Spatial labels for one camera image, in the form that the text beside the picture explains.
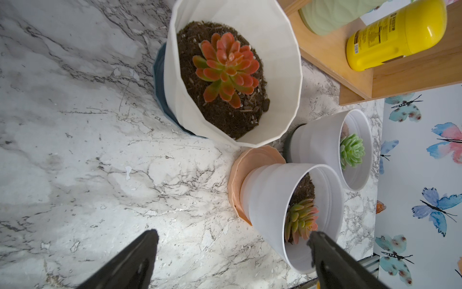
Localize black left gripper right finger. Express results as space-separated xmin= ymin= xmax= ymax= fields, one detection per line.
xmin=308 ymin=231 xmax=387 ymax=289

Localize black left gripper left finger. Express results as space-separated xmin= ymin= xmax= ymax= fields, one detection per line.
xmin=79 ymin=230 xmax=159 ymax=289

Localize pink green succulent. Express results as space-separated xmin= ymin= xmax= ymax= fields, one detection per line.
xmin=284 ymin=199 xmax=319 ymax=244

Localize pale green succulent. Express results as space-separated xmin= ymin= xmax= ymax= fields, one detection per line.
xmin=339 ymin=134 xmax=365 ymax=170

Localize white pot with green succulent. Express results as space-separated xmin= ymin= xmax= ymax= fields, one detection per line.
xmin=291 ymin=109 xmax=374 ymax=191

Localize red orange succulent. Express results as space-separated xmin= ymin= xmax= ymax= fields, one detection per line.
xmin=192 ymin=32 xmax=260 ymax=108

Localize white round front pot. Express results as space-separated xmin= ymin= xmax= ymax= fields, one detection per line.
xmin=241 ymin=163 xmax=344 ymax=274

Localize dark grey pot saucer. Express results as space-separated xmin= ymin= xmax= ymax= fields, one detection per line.
xmin=282 ymin=123 xmax=306 ymax=163

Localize peach pot saucer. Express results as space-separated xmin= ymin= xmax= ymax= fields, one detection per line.
xmin=227 ymin=145 xmax=286 ymax=226

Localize dark blue pot saucer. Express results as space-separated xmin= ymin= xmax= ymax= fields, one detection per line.
xmin=152 ymin=43 xmax=196 ymax=136

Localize white faceted plant pot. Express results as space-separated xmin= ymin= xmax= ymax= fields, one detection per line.
xmin=156 ymin=1 xmax=303 ymax=148

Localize wooden desktop shelf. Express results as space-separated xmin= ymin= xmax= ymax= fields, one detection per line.
xmin=279 ymin=1 xmax=462 ymax=105

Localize green pot red flowers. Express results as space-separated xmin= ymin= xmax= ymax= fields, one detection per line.
xmin=298 ymin=0 xmax=385 ymax=36

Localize yellow plastic bottle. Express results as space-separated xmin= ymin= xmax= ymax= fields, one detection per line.
xmin=346 ymin=0 xmax=448 ymax=72

